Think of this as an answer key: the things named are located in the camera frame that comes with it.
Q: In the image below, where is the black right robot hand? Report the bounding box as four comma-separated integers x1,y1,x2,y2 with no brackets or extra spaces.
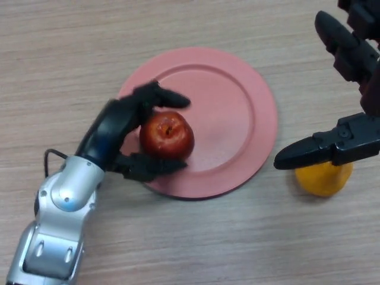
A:
273,0,380,171

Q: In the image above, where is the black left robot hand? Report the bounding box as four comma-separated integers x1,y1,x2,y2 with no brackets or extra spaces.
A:
75,81,191,183

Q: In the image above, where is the red apple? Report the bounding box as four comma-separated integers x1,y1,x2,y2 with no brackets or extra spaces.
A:
139,111,195,162

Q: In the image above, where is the pink round plate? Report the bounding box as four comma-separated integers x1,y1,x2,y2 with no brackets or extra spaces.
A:
118,47,279,200

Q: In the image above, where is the orange round fruit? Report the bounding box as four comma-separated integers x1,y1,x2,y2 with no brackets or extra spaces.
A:
294,161,354,197

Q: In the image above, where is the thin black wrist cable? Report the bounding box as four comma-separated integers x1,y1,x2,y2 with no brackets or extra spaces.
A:
44,148,69,179

